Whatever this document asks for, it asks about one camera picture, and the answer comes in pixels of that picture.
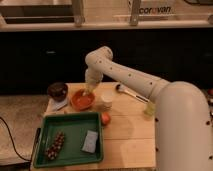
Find dark brown bowl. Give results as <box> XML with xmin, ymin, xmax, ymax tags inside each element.
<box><xmin>47</xmin><ymin>82</ymin><xmax>68</xmax><ymax>102</ymax></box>

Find red bowl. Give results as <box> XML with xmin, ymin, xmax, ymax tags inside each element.
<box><xmin>70</xmin><ymin>89</ymin><xmax>95</xmax><ymax>111</ymax></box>

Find black cable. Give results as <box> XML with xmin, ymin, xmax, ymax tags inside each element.
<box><xmin>0</xmin><ymin>115</ymin><xmax>33</xmax><ymax>163</ymax></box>

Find light green cup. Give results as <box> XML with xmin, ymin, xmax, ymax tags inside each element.
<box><xmin>144</xmin><ymin>102</ymin><xmax>155</xmax><ymax>116</ymax></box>

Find wooden table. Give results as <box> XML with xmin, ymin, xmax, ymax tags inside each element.
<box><xmin>30</xmin><ymin>82</ymin><xmax>155</xmax><ymax>171</ymax></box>

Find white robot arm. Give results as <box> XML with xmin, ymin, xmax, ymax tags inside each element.
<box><xmin>85</xmin><ymin>46</ymin><xmax>213</xmax><ymax>171</ymax></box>

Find bunch of red grapes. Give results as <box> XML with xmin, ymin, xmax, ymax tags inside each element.
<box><xmin>45</xmin><ymin>132</ymin><xmax>65</xmax><ymax>160</ymax></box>

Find black tool beside tray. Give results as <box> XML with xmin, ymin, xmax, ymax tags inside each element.
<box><xmin>32</xmin><ymin>128</ymin><xmax>41</xmax><ymax>156</ymax></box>

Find white cup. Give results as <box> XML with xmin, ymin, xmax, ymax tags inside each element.
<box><xmin>100</xmin><ymin>90</ymin><xmax>115</xmax><ymax>108</ymax></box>

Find green plastic tray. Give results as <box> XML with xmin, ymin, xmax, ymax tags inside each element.
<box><xmin>33</xmin><ymin>112</ymin><xmax>104</xmax><ymax>168</ymax></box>

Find orange tomato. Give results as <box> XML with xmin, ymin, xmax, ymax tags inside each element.
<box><xmin>101</xmin><ymin>112</ymin><xmax>111</xmax><ymax>126</ymax></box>

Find blue grey sponge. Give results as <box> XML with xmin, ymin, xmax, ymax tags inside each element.
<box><xmin>82</xmin><ymin>130</ymin><xmax>98</xmax><ymax>153</ymax></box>

